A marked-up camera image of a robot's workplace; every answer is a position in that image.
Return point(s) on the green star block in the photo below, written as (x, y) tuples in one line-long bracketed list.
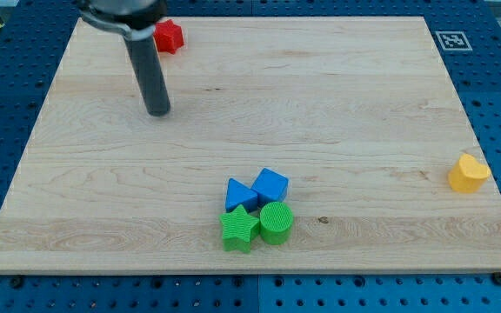
[(239, 229)]

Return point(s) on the red star block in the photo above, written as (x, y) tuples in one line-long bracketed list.
[(168, 37)]

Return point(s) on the robot arm with grey rod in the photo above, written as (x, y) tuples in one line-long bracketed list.
[(135, 21)]

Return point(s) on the white fiducial marker tag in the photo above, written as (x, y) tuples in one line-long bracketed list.
[(451, 40)]

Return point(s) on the blue cube block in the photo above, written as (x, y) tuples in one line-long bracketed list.
[(270, 186)]

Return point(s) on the green cylinder block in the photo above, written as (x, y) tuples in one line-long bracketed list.
[(276, 219)]

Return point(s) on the blue triangle block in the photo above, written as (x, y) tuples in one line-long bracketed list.
[(239, 194)]

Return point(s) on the light wooden board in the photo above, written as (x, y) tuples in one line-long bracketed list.
[(359, 113)]

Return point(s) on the yellow heart block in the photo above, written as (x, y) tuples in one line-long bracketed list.
[(467, 174)]

